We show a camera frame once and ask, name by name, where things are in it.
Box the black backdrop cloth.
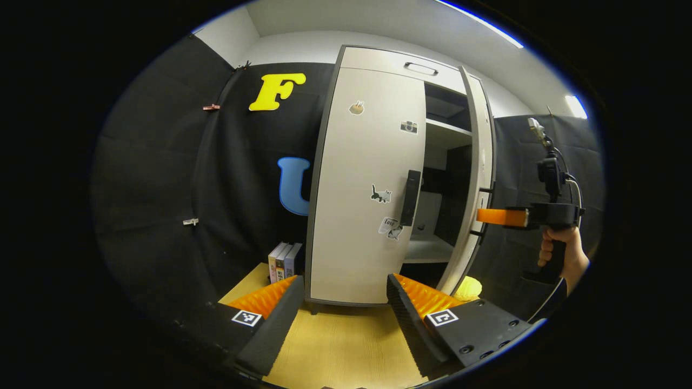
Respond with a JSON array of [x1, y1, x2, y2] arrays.
[[92, 33, 605, 327]]

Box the black door handle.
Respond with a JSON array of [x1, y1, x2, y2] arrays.
[[469, 185, 495, 238], [400, 170, 422, 227]]

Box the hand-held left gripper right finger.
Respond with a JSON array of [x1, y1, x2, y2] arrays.
[[386, 273, 535, 379]]

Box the small ceiling light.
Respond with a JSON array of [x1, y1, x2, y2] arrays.
[[565, 95, 589, 120]]

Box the upright book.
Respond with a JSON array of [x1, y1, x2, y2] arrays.
[[268, 242, 288, 285], [284, 243, 304, 279], [276, 244, 295, 283]]

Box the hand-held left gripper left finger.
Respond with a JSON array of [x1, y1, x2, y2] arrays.
[[176, 274, 306, 378]]

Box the grey cabinet door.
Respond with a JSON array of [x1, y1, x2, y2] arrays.
[[308, 68, 428, 306], [437, 66, 496, 296]]

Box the grey double-door shoe cabinet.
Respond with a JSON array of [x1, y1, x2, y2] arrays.
[[304, 45, 495, 315]]

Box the yellow ribbed round object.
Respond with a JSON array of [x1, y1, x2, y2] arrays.
[[453, 276, 483, 302]]

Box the grey cabinet drawer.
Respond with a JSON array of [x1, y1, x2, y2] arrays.
[[340, 46, 472, 96]]

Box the white cabinet shelf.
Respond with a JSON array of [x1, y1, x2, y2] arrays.
[[402, 234, 456, 265], [424, 118, 474, 150]]

